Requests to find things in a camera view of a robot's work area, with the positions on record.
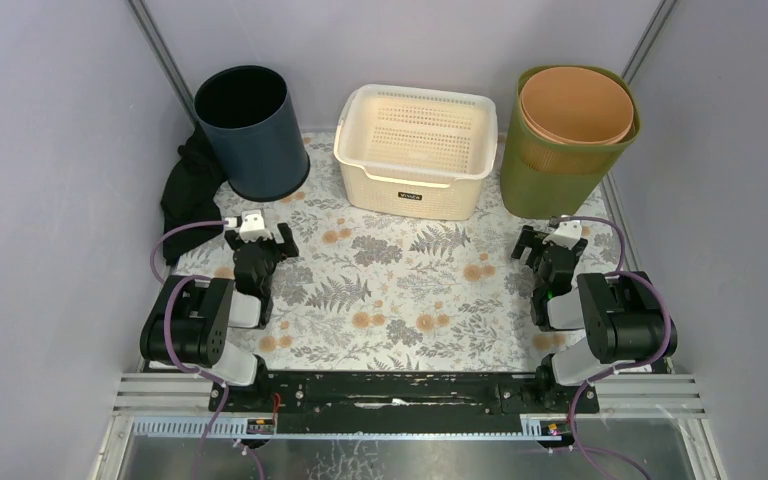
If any green mesh waste bin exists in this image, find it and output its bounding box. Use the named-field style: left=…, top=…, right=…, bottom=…
left=500, top=65, right=641, bottom=219

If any aluminium frame rail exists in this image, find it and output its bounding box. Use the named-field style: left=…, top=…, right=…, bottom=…
left=93, top=371, right=726, bottom=479

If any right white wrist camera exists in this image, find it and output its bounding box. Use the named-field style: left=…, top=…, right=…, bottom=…
left=543, top=216, right=583, bottom=250

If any floral patterned mat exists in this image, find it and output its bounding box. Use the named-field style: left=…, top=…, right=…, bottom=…
left=168, top=130, right=654, bottom=374

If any orange inner bucket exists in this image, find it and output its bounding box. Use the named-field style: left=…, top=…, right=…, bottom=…
left=519, top=66, right=635, bottom=145

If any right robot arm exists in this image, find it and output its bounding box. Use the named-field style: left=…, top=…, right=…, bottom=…
left=512, top=221, right=678, bottom=412

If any black cloth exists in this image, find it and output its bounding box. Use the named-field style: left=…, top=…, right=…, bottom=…
left=160, top=126, right=227, bottom=265

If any cream perforated basket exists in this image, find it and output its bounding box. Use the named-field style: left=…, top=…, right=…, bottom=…
left=333, top=84, right=498, bottom=221

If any dark blue round bin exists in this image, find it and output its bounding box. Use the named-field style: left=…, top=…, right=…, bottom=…
left=194, top=65, right=311, bottom=202

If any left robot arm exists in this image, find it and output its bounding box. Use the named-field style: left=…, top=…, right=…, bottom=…
left=139, top=212, right=299, bottom=411

